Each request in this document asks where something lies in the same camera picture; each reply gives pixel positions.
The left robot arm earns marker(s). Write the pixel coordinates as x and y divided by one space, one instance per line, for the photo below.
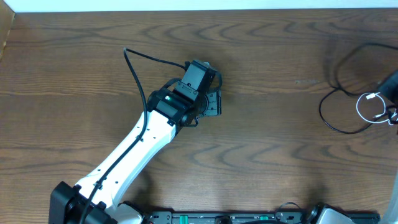
96 198

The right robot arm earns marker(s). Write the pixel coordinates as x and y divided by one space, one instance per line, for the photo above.
323 213

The cardboard side panel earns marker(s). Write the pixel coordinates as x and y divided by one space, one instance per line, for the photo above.
7 16

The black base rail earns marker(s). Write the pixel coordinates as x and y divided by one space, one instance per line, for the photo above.
213 218

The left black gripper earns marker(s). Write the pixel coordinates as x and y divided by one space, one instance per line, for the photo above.
214 104

